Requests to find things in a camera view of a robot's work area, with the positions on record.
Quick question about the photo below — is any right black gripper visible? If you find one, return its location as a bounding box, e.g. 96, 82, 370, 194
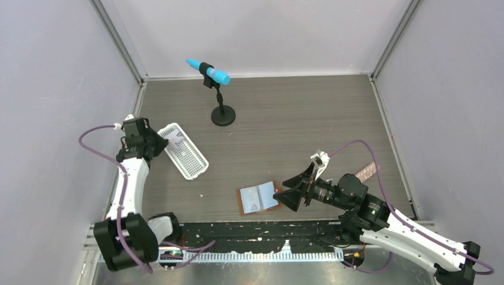
272, 162, 352, 212

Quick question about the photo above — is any brown leather card holder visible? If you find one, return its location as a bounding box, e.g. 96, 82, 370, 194
236, 180, 284, 216

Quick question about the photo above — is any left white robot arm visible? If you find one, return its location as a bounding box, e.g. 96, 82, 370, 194
93, 115, 182, 274

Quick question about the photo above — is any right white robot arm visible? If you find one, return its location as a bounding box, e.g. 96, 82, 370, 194
273, 163, 481, 284

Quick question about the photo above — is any VIP card in holder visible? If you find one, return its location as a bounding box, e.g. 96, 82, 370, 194
240, 186, 262, 214

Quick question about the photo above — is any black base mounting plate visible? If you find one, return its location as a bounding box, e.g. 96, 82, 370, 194
159, 220, 368, 254

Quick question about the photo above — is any white perforated plastic basket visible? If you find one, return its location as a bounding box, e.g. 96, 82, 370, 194
157, 123, 209, 181

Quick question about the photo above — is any pink glitter stick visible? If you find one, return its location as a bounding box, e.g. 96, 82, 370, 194
355, 162, 380, 183

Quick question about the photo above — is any black microphone stand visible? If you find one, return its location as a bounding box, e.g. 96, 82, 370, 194
204, 84, 236, 126

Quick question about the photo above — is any blue toy microphone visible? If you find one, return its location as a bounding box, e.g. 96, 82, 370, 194
185, 58, 231, 88

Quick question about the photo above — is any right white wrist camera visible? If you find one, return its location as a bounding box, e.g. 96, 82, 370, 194
310, 149, 330, 180

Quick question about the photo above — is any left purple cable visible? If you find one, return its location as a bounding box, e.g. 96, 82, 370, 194
78, 124, 216, 275

